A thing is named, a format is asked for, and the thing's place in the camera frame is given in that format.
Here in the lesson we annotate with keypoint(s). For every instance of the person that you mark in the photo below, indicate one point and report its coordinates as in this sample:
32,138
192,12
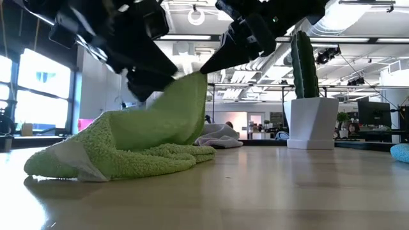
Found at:
353,127
229,124

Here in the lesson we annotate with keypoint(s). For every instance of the pink plastic bin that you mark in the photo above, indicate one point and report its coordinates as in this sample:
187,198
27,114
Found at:
86,124

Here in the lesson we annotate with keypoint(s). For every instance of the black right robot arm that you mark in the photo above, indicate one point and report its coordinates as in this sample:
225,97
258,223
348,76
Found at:
300,12

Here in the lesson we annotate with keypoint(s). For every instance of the grey microfiber towel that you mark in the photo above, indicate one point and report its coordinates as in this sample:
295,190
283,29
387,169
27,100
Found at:
220,137

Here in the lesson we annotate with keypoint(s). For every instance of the black computer monitor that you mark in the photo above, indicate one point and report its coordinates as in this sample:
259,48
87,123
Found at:
374,113

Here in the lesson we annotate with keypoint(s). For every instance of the black armchair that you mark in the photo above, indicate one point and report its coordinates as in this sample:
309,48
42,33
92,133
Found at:
5,124

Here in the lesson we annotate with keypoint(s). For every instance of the white faceted planter pot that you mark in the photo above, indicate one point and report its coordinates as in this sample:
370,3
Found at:
311,124

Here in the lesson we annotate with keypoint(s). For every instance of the small potted plant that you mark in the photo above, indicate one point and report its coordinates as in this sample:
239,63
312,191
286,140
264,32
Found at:
342,118

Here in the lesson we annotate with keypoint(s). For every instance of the black background robot arm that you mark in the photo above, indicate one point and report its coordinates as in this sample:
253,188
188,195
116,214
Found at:
207,119

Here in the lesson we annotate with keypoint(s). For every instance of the lime fluffy microfiber towel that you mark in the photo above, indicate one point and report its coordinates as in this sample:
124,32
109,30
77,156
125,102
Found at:
143,127

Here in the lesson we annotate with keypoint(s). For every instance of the small cardboard box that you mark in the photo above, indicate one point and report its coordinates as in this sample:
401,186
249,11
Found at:
27,129

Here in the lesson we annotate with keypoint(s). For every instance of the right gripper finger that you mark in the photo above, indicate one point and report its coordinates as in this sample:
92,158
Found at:
239,57
230,46

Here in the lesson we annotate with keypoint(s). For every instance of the teal microfiber towel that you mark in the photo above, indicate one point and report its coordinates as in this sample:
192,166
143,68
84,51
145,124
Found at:
401,153

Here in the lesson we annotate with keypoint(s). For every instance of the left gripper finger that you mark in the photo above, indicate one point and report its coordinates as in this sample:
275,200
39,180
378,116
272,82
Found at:
140,56
143,84

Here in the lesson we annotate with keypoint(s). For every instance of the green cactus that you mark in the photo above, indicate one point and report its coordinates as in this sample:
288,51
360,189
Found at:
305,67

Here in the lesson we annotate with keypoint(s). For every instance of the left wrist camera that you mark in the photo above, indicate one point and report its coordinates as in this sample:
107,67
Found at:
156,22

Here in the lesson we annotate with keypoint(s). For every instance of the spiral ventilation duct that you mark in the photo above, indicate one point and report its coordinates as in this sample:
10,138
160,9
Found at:
335,16

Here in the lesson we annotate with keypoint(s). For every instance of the black ceiling spotlight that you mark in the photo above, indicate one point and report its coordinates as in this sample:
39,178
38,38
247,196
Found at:
327,55

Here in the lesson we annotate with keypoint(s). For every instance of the black standing desk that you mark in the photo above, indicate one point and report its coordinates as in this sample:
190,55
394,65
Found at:
255,85

